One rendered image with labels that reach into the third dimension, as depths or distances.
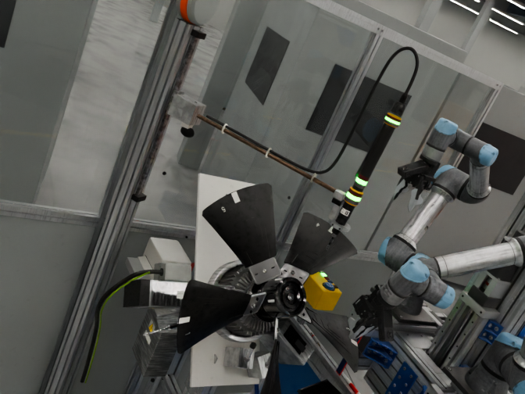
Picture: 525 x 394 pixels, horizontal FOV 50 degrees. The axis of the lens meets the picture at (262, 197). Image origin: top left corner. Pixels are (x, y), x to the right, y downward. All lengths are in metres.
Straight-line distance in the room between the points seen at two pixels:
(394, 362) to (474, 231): 3.89
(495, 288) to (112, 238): 1.45
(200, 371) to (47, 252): 0.77
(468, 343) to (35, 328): 1.72
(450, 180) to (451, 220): 3.47
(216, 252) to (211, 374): 0.39
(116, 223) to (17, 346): 0.73
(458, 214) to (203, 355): 4.49
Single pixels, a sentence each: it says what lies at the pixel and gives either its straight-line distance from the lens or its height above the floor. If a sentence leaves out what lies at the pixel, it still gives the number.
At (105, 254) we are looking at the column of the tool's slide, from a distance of 2.10.
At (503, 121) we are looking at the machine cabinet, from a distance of 5.85.
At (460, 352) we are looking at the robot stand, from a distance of 2.42.
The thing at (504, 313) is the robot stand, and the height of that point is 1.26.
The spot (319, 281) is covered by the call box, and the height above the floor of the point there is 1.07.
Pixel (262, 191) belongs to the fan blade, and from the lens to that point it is 1.69.
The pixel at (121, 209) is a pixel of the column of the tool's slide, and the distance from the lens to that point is 2.03.
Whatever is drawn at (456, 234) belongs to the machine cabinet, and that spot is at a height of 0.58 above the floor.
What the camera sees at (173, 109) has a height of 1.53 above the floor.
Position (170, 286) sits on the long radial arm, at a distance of 1.66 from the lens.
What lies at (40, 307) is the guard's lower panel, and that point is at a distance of 2.39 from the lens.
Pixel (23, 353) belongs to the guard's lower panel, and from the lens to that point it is 2.53.
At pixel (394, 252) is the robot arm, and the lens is 2.47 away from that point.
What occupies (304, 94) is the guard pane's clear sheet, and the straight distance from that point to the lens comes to 2.32.
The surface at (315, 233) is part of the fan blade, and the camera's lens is 1.89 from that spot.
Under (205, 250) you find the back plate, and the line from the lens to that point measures 1.86.
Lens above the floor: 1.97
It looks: 18 degrees down
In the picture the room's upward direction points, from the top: 24 degrees clockwise
